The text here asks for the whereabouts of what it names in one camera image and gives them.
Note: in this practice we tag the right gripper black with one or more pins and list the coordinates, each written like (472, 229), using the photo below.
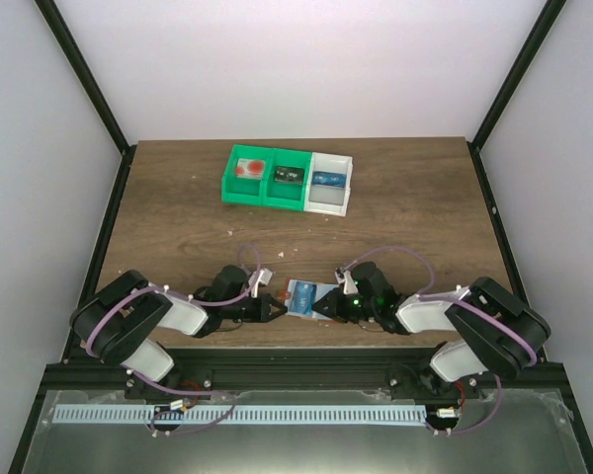
(333, 313)

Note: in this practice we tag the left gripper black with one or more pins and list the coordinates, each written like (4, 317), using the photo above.
(264, 309)

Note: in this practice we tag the blue credit card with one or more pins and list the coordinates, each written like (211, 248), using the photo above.
(302, 296)
(329, 179)

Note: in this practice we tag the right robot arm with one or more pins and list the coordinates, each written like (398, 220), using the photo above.
(498, 332)

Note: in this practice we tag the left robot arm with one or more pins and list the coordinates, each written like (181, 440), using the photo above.
(116, 322)

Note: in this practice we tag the black card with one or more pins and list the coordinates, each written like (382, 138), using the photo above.
(289, 175)

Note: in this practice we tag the red white card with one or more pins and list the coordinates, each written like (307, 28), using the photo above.
(252, 169)

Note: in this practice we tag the white bin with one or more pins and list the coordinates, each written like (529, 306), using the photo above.
(328, 200)

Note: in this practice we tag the green double bin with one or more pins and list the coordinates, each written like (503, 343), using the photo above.
(265, 192)

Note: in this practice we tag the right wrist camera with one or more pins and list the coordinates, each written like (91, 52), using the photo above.
(346, 281)

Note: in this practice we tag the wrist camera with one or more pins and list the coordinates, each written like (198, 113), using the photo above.
(259, 280)
(346, 281)

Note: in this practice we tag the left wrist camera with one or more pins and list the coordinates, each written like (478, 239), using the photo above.
(259, 280)

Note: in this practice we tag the black aluminium frame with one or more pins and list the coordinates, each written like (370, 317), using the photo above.
(299, 369)

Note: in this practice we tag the light blue slotted cable duct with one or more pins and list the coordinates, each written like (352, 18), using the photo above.
(378, 415)

